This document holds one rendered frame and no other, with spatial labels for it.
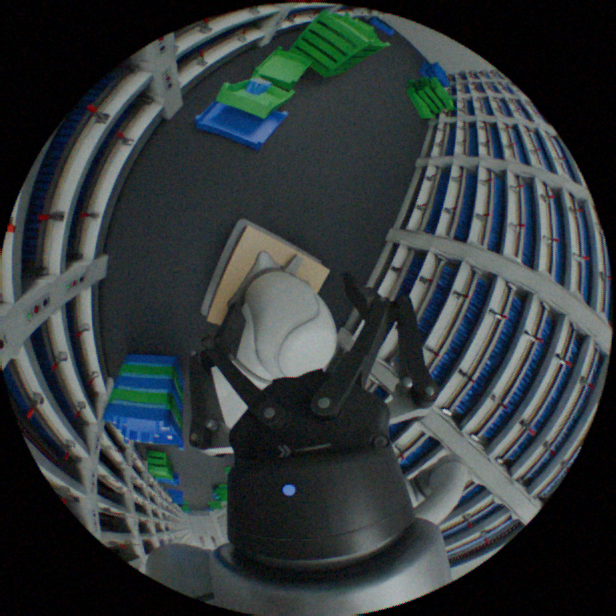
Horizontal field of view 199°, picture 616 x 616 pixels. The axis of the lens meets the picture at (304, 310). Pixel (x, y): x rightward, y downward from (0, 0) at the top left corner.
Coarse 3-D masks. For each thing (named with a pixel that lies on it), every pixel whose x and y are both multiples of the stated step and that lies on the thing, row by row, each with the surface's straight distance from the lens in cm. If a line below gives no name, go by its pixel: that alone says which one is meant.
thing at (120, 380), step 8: (120, 376) 95; (128, 376) 93; (120, 384) 91; (128, 384) 89; (136, 384) 88; (144, 384) 86; (152, 384) 85; (160, 384) 84; (168, 384) 83; (168, 392) 80; (176, 392) 88; (176, 400) 87
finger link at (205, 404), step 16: (192, 352) 18; (192, 368) 16; (192, 384) 14; (208, 384) 15; (192, 400) 13; (208, 400) 13; (192, 416) 13; (208, 416) 12; (192, 432) 12; (208, 432) 12
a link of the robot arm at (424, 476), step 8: (448, 456) 59; (456, 456) 58; (432, 464) 62; (440, 464) 55; (464, 464) 55; (424, 472) 60; (432, 472) 56; (416, 480) 60; (424, 480) 58; (424, 488) 58; (424, 496) 59
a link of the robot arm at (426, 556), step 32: (224, 544) 10; (384, 544) 7; (416, 544) 7; (224, 576) 7; (256, 576) 7; (288, 576) 6; (320, 576) 6; (352, 576) 6; (384, 576) 6; (416, 576) 7; (448, 576) 9; (256, 608) 7; (288, 608) 6; (320, 608) 6; (352, 608) 6
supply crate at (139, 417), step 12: (108, 408) 85; (120, 408) 83; (132, 408) 80; (144, 408) 78; (108, 420) 84; (132, 420) 90; (144, 420) 86; (156, 420) 73; (168, 420) 72; (120, 432) 95; (132, 432) 100; (144, 432) 97; (180, 432) 86; (180, 444) 87
